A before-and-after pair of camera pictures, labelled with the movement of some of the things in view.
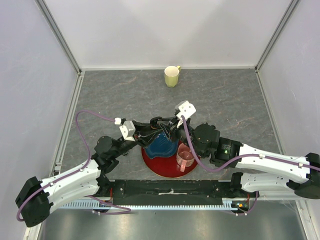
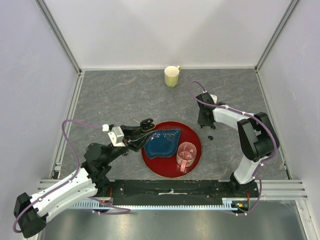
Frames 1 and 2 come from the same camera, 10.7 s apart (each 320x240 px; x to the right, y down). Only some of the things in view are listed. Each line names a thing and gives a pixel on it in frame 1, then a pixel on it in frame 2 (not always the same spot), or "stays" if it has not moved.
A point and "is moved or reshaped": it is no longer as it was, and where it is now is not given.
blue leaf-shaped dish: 160,146 stays
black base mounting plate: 170,192 stays
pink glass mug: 185,157 stays
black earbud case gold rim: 165,129 is moved or reshaped
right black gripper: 174,131 to 201,122
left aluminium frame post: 58,35 stays
